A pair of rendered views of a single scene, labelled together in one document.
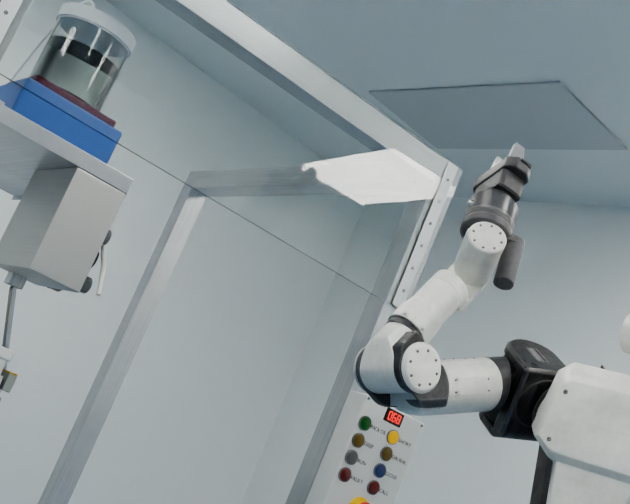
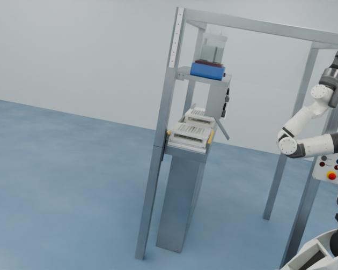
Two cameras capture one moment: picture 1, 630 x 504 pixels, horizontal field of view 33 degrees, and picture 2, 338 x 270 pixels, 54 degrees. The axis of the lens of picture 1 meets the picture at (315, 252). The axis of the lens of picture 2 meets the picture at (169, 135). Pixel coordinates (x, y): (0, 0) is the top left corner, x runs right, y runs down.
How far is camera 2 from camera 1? 1.01 m
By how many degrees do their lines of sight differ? 51
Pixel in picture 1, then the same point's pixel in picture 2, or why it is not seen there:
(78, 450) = not seen: hidden behind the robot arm
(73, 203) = (212, 95)
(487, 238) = (318, 91)
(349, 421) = not seen: hidden behind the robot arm
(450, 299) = (304, 117)
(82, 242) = (217, 105)
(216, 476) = not seen: outside the picture
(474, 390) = (318, 149)
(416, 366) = (284, 146)
